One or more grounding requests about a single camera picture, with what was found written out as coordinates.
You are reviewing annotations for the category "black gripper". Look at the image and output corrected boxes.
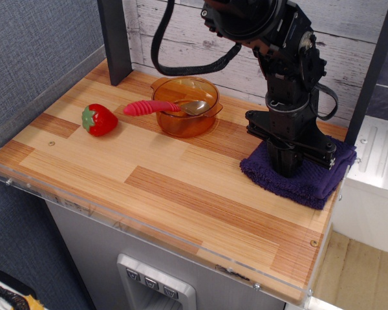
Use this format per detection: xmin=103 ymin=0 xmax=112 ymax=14
xmin=245 ymin=97 xmax=336 ymax=178

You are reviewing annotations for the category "purple towel cloth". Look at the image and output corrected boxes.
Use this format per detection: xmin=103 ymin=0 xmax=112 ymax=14
xmin=240 ymin=138 xmax=357 ymax=210

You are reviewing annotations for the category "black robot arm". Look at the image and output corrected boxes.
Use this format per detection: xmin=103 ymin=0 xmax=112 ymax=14
xmin=202 ymin=1 xmax=338 ymax=178

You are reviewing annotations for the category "white toy sink unit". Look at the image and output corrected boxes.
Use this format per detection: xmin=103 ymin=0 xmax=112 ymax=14
xmin=332 ymin=116 xmax=388 ymax=252

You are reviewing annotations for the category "orange transparent pot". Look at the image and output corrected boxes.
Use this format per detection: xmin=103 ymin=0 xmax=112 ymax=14
xmin=151 ymin=76 xmax=222 ymax=138

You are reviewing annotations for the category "clear acrylic front guard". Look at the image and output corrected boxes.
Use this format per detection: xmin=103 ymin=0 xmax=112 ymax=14
xmin=0 ymin=150 xmax=323 ymax=305

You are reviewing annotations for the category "clear acrylic guard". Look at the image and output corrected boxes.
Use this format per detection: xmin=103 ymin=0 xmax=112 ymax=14
xmin=0 ymin=150 xmax=323 ymax=305
xmin=0 ymin=46 xmax=105 ymax=147

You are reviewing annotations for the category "silver dispenser panel with buttons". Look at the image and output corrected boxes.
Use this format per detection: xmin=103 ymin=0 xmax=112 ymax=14
xmin=117 ymin=254 xmax=197 ymax=309

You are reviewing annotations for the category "red toy strawberry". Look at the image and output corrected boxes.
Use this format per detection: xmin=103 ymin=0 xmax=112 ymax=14
xmin=81 ymin=103 xmax=118 ymax=137

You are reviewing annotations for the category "grey toy fridge cabinet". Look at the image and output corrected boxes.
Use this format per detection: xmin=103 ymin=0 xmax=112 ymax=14
xmin=47 ymin=203 xmax=286 ymax=309

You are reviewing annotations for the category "clear acrylic left guard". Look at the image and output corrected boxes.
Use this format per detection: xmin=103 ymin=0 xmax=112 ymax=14
xmin=0 ymin=46 xmax=105 ymax=147

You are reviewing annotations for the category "yellow object at corner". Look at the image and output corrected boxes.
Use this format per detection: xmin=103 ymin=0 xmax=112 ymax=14
xmin=14 ymin=295 xmax=47 ymax=310

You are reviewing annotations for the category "spoon with pink handle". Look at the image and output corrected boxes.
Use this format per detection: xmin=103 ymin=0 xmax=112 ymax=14
xmin=124 ymin=100 xmax=211 ymax=116

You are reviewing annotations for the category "dark grey right post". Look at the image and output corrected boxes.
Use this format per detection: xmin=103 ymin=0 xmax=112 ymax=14
xmin=345 ymin=10 xmax=388 ymax=145

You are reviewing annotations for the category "black braided cable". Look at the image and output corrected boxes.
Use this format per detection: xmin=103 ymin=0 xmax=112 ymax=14
xmin=150 ymin=0 xmax=243 ymax=76

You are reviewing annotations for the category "dark grey vertical post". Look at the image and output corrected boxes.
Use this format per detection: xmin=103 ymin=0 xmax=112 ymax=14
xmin=97 ymin=0 xmax=133 ymax=86

